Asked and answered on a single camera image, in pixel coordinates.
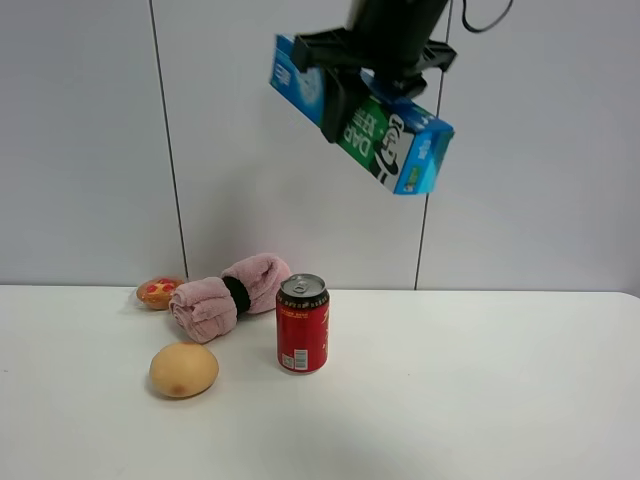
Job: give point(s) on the red drink can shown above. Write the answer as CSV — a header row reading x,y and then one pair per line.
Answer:
x,y
302,323

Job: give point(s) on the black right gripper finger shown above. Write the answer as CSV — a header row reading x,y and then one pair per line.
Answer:
x,y
394,85
344,92

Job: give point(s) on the blue toothpaste box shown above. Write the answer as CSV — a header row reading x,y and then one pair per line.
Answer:
x,y
397,141

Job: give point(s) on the orange fruit tart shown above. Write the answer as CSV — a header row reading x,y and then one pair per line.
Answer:
x,y
156,293

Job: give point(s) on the yellow round bun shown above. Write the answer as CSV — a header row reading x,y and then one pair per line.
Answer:
x,y
182,370

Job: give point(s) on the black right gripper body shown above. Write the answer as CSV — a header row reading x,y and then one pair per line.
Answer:
x,y
392,38

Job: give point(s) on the pink rolled towel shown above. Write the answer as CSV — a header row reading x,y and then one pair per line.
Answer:
x,y
208,308

